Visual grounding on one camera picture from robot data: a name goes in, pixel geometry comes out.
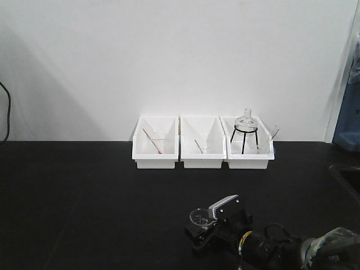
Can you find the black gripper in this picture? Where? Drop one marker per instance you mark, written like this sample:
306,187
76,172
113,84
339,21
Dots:
224,236

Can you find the clear glass beaker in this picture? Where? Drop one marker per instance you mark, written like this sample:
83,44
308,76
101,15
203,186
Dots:
200,217

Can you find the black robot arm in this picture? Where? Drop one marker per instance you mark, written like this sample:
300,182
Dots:
337,249

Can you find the small glass beaker in bin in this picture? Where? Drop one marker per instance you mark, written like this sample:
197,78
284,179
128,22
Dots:
158,135

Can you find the red-tipped glass rod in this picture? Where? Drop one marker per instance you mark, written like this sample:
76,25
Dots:
152,141

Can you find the middle white plastic bin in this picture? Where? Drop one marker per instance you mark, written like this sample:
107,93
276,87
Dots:
208,132

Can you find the white plastic bin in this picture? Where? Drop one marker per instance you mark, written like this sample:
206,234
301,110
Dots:
252,158
208,132
144,153

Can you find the left white plastic bin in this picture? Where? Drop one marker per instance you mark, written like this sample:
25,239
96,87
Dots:
144,153

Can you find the right white plastic bin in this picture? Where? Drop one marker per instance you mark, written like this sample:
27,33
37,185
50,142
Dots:
252,158

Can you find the round glass flask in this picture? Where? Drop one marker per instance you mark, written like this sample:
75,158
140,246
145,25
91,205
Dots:
246,123

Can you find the clear glass test tube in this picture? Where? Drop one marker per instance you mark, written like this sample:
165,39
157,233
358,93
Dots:
270,137

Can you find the black sink basin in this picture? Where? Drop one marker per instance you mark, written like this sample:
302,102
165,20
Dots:
348,178

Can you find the blue equipment at right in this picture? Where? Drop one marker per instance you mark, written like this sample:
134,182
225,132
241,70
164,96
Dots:
346,133

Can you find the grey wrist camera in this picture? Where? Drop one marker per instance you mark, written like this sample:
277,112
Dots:
224,208

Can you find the black wire tripod stand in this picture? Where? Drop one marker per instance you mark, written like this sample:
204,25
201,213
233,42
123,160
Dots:
245,133

